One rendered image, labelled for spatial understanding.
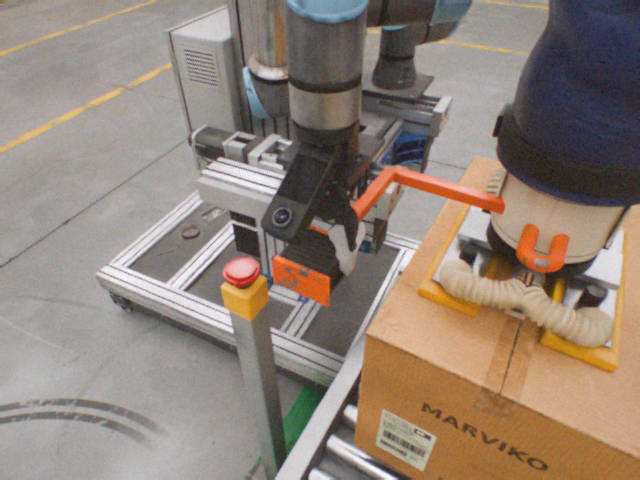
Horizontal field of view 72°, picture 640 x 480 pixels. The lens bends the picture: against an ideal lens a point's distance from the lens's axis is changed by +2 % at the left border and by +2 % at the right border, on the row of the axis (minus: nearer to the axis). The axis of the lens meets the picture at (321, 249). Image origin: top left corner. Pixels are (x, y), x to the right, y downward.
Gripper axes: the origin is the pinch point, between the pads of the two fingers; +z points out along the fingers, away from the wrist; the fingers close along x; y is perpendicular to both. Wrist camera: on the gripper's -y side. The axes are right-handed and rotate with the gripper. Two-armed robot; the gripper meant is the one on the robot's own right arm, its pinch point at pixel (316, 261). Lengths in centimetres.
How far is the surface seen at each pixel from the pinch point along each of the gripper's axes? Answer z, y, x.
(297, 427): 121, 24, 24
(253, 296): 22.5, 5.1, 17.4
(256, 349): 39.0, 3.8, 17.8
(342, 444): 67, 6, -3
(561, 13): -27.7, 23.3, -18.0
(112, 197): 122, 91, 204
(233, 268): 17.5, 5.7, 21.9
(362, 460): 67, 5, -9
